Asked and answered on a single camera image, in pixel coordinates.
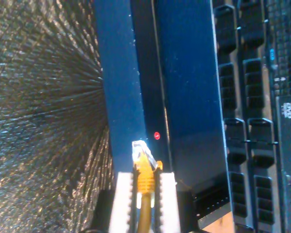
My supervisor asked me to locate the yellow network cable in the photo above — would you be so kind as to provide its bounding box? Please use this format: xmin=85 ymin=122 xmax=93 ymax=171
xmin=131 ymin=139 xmax=164 ymax=233

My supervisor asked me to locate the dark blue rack unit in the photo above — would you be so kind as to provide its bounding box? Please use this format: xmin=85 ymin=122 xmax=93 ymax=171
xmin=94 ymin=0 xmax=234 ymax=230

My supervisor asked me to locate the black rack server unit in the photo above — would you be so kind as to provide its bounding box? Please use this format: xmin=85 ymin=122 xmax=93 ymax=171
xmin=211 ymin=0 xmax=291 ymax=233

